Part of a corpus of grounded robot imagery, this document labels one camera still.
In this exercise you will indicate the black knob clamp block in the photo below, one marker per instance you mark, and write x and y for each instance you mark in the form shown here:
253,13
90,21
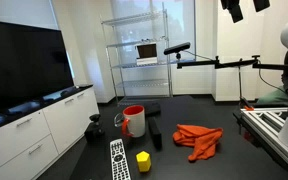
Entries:
94,130

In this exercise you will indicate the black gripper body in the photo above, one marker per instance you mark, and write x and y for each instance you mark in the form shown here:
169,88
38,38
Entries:
224,3

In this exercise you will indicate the person in green shirt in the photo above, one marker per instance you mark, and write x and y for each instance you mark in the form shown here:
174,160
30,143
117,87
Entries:
274,98

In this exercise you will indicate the black vertical stand pole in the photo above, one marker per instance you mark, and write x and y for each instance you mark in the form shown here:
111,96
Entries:
240,80

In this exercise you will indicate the white drawer cabinet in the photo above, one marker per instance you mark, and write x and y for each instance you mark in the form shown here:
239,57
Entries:
67,116

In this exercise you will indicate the yellow hexagonal block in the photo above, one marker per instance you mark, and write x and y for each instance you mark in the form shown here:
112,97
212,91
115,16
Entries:
144,163

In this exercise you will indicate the orange black spring clamp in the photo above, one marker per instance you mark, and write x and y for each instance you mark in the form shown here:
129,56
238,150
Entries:
249,108

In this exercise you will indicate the orange towel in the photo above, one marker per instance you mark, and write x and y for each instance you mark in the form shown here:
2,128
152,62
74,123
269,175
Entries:
197,140

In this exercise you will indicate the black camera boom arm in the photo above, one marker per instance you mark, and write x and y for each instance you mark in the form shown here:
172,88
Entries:
197,63

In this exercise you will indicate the black bar stereo camera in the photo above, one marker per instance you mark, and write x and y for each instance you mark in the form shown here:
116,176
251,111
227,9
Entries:
177,48

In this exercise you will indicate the white mug red inside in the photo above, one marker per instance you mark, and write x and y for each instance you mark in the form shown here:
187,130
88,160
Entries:
135,125

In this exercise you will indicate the black rectangular box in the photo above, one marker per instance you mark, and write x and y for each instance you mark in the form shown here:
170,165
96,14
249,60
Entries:
154,133

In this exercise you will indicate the white flat box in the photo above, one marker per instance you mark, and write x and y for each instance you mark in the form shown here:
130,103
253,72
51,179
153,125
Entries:
146,61

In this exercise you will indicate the silver remote control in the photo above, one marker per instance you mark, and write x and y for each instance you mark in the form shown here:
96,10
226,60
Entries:
119,160

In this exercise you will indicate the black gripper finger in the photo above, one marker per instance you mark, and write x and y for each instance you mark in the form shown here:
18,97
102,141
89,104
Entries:
236,11

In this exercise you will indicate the aluminium extrusion frame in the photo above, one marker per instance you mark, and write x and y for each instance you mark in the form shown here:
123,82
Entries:
267,121

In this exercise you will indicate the large black television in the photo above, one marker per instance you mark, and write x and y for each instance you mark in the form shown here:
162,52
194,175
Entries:
24,63

